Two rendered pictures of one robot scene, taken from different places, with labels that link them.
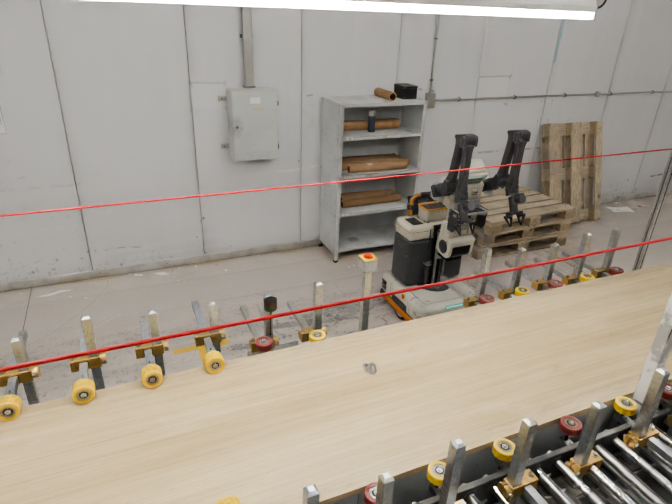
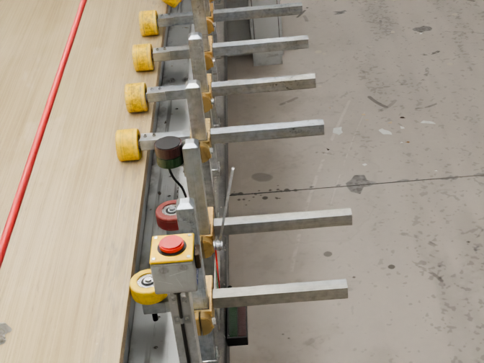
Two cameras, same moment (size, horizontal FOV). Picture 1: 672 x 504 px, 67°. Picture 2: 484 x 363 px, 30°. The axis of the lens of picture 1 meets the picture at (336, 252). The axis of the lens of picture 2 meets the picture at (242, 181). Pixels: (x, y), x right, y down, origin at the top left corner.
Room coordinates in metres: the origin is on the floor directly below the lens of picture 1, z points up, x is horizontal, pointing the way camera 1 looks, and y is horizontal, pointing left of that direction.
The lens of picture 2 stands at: (2.85, -1.14, 2.11)
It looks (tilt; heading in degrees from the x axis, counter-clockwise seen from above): 34 degrees down; 117
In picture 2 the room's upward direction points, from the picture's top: 6 degrees counter-clockwise
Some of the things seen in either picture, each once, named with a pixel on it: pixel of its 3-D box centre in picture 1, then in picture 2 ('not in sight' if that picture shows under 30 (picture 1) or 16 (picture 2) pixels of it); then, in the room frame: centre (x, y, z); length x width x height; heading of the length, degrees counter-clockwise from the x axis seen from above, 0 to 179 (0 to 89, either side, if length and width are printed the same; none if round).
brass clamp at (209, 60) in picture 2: (88, 360); (204, 52); (1.69, 1.01, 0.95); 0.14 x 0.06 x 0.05; 114
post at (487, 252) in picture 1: (481, 286); not in sight; (2.52, -0.83, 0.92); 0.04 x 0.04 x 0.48; 24
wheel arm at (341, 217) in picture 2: (253, 329); (258, 224); (2.11, 0.40, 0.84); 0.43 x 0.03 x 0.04; 24
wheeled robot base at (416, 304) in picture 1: (431, 295); not in sight; (3.69, -0.81, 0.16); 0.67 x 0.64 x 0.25; 24
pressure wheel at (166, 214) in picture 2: (264, 350); (175, 227); (1.93, 0.32, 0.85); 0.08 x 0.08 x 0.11
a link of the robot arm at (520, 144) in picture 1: (516, 163); not in sight; (3.36, -1.20, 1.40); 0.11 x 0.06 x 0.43; 115
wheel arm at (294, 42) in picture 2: (84, 353); (224, 47); (1.73, 1.05, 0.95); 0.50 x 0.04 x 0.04; 24
